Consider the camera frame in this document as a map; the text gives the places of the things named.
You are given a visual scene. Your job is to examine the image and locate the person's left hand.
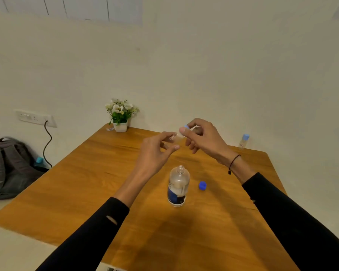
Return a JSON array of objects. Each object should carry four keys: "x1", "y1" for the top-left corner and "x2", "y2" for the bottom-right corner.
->
[{"x1": 133, "y1": 131, "x2": 181, "y2": 181}]

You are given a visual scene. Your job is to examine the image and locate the person's right hand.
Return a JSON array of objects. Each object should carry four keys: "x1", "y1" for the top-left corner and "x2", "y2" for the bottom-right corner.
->
[{"x1": 179, "y1": 117, "x2": 232, "y2": 167}]

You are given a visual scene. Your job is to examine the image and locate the large clear bottle blue label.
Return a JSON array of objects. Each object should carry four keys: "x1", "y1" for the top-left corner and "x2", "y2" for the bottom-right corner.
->
[{"x1": 167, "y1": 165, "x2": 191, "y2": 207}]

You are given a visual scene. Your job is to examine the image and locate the person's left forearm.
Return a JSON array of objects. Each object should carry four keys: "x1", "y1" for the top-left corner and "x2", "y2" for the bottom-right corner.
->
[{"x1": 35, "y1": 172, "x2": 147, "y2": 271}]

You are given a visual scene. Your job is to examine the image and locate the person's right forearm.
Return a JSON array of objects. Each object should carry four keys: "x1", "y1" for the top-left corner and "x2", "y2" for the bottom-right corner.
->
[{"x1": 223, "y1": 155, "x2": 339, "y2": 271}]

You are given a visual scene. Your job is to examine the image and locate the black wrist band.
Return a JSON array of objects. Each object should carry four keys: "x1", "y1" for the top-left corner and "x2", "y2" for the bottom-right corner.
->
[{"x1": 228, "y1": 154, "x2": 241, "y2": 175}]

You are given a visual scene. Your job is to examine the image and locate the white flowers in white pot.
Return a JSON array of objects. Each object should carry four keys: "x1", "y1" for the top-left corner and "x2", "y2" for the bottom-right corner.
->
[{"x1": 105, "y1": 98, "x2": 140, "y2": 133}]

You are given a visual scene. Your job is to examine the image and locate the grey backpack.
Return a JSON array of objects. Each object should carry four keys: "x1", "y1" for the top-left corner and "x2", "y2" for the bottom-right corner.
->
[{"x1": 0, "y1": 137, "x2": 47, "y2": 205}]

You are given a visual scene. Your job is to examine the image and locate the black power cable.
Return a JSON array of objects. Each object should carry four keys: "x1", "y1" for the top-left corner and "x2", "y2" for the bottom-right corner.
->
[{"x1": 42, "y1": 120, "x2": 53, "y2": 168}]

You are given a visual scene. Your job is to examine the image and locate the white wall socket panel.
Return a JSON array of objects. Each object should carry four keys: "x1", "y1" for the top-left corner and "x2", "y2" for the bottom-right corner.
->
[{"x1": 14, "y1": 109, "x2": 57, "y2": 128}]

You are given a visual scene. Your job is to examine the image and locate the white panelled wall board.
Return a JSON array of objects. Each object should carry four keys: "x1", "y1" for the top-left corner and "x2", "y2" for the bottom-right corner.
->
[{"x1": 0, "y1": 0, "x2": 143, "y2": 24}]

